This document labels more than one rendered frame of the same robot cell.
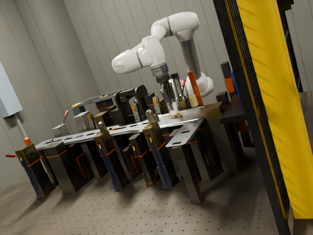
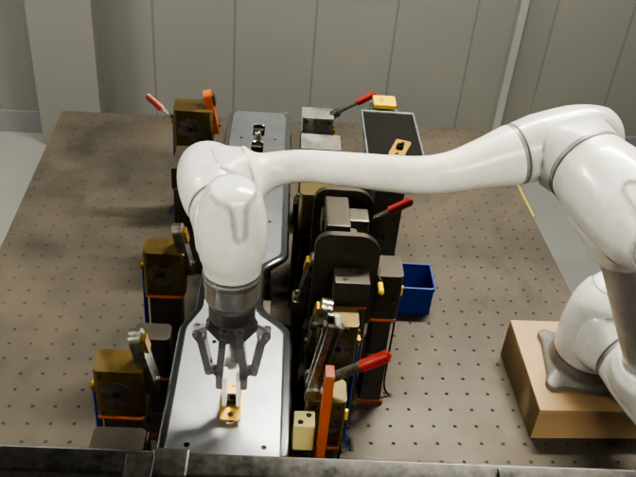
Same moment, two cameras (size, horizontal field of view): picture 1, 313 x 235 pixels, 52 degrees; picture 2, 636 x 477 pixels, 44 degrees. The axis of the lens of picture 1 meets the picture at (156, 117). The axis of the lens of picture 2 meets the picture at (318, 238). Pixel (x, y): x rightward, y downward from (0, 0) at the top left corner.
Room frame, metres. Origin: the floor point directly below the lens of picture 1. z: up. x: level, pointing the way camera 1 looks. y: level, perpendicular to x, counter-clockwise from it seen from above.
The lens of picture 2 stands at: (1.30, -0.97, 2.07)
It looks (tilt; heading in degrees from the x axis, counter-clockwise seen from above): 35 degrees down; 56
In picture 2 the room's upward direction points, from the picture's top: 5 degrees clockwise
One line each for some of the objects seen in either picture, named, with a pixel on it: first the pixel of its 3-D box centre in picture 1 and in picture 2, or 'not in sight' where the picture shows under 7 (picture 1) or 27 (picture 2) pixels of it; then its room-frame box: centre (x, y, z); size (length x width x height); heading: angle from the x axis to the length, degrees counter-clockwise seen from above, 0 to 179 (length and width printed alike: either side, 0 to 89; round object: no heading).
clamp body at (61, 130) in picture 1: (69, 146); (317, 168); (2.42, 0.72, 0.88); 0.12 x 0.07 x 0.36; 150
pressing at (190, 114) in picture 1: (108, 131); (244, 246); (1.97, 0.32, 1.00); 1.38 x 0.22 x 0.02; 60
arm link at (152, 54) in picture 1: (150, 51); (230, 222); (1.73, -0.09, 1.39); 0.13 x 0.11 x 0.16; 78
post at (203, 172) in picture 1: (199, 154); not in sight; (1.48, -0.14, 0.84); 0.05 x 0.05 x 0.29; 60
